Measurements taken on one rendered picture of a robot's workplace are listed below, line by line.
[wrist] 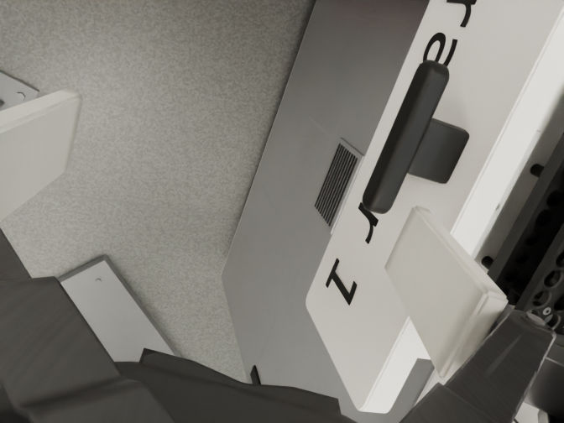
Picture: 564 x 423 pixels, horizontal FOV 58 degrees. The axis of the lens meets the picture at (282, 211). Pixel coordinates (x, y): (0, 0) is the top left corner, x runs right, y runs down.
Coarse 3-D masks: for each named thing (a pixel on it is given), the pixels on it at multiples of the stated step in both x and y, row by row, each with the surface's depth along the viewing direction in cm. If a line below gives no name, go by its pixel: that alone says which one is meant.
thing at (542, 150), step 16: (560, 96) 33; (560, 112) 34; (544, 128) 34; (560, 128) 34; (544, 144) 34; (528, 160) 35; (544, 160) 35; (528, 176) 35; (512, 192) 35; (528, 192) 36; (512, 208) 36; (496, 224) 36; (512, 224) 37; (496, 240) 37; (480, 256) 37; (560, 336) 40
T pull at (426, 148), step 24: (432, 72) 22; (408, 96) 23; (432, 96) 23; (408, 120) 23; (432, 120) 23; (384, 144) 24; (408, 144) 23; (432, 144) 24; (456, 144) 24; (384, 168) 24; (408, 168) 24; (432, 168) 24; (384, 192) 24
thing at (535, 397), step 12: (504, 312) 15; (552, 348) 13; (552, 360) 13; (540, 372) 13; (552, 372) 13; (540, 384) 13; (552, 384) 13; (528, 396) 13; (540, 396) 13; (552, 396) 13; (540, 408) 13; (552, 408) 13
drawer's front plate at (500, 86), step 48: (432, 0) 30; (480, 0) 26; (528, 0) 23; (432, 48) 29; (480, 48) 25; (528, 48) 22; (480, 96) 24; (528, 96) 22; (480, 144) 23; (528, 144) 23; (432, 192) 26; (480, 192) 23; (336, 240) 35; (384, 240) 29; (336, 288) 33; (384, 288) 28; (336, 336) 32; (384, 336) 27; (384, 384) 27
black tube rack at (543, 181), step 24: (552, 168) 31; (552, 192) 32; (528, 216) 32; (552, 216) 32; (528, 240) 34; (552, 240) 34; (504, 264) 33; (528, 264) 34; (504, 288) 35; (552, 312) 32
